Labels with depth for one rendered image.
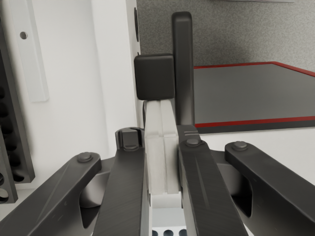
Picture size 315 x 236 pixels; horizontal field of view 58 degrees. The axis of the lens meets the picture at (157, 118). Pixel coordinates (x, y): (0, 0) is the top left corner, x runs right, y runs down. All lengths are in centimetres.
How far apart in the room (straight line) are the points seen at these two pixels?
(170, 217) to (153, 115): 24
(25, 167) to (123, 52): 14
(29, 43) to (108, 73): 11
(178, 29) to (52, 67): 13
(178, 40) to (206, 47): 93
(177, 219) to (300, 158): 17
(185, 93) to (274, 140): 22
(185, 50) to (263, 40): 99
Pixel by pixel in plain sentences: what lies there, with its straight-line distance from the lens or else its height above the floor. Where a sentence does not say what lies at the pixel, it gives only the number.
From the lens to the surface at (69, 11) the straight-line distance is 26.
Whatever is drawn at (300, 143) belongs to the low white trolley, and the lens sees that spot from 39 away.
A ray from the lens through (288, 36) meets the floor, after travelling 119.
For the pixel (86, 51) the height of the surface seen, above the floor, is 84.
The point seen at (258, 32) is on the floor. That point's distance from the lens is 115.
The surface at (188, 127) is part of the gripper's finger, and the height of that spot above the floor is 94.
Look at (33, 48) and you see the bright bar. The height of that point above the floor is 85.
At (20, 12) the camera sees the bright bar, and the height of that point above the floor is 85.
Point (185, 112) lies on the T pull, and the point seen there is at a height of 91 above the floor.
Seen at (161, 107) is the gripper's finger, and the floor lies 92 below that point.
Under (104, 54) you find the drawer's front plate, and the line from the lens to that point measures 16.
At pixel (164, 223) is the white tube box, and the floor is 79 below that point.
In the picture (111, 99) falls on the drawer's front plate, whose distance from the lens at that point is 16.
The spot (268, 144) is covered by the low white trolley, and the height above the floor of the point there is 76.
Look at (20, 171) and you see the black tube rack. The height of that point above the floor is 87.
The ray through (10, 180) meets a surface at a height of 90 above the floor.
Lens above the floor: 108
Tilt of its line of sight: 72 degrees down
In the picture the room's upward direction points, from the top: 177 degrees clockwise
